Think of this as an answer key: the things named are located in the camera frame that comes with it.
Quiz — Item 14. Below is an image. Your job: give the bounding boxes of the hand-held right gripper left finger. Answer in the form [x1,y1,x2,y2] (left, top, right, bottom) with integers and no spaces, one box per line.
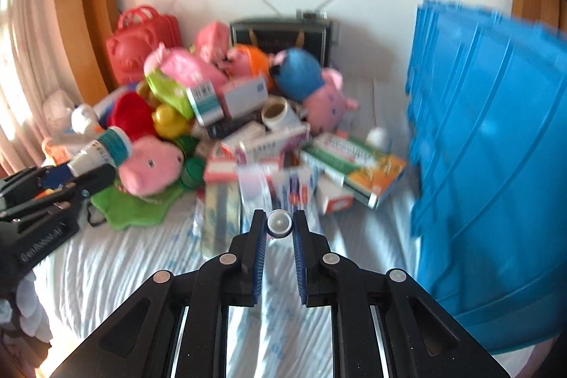
[49,209,269,378]

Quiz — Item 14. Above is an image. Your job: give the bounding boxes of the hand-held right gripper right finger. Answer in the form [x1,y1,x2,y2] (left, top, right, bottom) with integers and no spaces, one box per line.
[292,210,510,378]

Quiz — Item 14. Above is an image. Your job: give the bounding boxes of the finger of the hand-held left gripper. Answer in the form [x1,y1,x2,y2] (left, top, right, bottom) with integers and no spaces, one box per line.
[0,164,72,202]
[9,163,117,221]

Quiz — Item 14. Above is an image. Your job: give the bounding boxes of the white teal tube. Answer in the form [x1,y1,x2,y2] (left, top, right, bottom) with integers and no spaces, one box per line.
[66,125,134,177]

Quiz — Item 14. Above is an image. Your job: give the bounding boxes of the small white bottle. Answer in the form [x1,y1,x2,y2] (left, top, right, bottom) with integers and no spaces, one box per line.
[267,210,293,240]

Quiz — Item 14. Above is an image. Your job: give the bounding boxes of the blue plastic crate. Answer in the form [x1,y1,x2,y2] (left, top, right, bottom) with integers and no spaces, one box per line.
[405,0,567,354]

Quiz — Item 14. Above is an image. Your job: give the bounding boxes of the pink pig plush green dress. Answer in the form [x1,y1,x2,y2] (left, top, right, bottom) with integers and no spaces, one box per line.
[89,136,187,230]

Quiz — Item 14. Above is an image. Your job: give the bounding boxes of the clear blister pack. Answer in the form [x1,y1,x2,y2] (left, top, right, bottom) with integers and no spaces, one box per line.
[192,183,242,259]

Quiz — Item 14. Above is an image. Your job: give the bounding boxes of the red plush toy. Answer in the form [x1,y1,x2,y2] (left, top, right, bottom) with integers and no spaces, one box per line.
[108,92,156,142]

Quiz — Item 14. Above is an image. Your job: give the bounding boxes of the white orange box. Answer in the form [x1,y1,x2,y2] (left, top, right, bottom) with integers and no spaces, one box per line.
[316,174,355,215]

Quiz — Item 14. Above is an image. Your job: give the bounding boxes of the white red toothpaste box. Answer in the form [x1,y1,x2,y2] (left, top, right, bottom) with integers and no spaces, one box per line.
[270,165,320,228]

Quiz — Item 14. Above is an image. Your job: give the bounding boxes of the white striped bedsheet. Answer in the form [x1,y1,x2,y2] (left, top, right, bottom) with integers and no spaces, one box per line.
[27,77,545,378]

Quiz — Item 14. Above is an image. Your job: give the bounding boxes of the small yellow toy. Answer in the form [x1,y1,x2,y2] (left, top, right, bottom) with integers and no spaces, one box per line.
[153,103,187,138]

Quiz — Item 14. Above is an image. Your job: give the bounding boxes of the green bottle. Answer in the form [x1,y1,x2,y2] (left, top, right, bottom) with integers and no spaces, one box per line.
[175,136,207,190]

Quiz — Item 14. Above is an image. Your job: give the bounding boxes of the red white medicine box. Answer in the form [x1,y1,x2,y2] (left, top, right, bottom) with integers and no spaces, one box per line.
[204,141,242,184]

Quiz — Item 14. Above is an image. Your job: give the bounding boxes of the pale curtain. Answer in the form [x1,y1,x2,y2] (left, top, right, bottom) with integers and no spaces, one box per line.
[0,0,87,179]

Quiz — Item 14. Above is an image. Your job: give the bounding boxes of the green orange long box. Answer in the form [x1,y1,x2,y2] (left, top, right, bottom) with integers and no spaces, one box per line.
[301,132,408,210]

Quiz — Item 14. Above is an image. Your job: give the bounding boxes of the green wipes packet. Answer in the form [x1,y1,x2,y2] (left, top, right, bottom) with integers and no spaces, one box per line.
[145,70,196,119]

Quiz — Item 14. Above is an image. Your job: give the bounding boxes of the white purple box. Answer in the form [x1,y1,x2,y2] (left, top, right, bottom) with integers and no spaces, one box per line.
[239,125,311,166]

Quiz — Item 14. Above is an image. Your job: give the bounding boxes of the white green box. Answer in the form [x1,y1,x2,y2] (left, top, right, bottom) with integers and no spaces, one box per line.
[186,80,222,126]

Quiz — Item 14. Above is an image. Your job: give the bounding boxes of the red plastic bear case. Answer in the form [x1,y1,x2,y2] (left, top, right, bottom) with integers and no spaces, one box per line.
[106,5,182,86]

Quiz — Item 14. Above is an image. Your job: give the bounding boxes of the white open jar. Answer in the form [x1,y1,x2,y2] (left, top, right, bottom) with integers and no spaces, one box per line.
[261,98,302,131]

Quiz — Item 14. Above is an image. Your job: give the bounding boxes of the pink tissue pack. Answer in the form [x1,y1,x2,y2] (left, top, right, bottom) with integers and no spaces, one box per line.
[144,44,226,89]
[194,21,232,62]

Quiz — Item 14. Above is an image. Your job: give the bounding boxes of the white pill bottle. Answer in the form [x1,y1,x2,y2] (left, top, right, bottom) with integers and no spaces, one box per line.
[367,126,393,153]

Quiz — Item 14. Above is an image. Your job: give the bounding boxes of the pig plush blue dress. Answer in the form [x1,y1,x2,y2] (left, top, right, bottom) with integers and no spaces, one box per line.
[272,48,359,135]

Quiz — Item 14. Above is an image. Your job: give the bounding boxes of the white blue medicine box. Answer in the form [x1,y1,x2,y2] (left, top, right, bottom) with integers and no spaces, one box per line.
[221,77,269,117]

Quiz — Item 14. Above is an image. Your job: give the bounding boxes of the pig plush orange dress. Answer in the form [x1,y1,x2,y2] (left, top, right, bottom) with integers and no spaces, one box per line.
[226,44,273,89]

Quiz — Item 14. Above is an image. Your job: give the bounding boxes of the black box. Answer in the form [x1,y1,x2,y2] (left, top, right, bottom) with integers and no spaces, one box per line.
[229,10,339,69]

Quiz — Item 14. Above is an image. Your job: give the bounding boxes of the wooden bed frame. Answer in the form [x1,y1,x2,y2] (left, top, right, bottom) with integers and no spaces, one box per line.
[53,0,122,95]

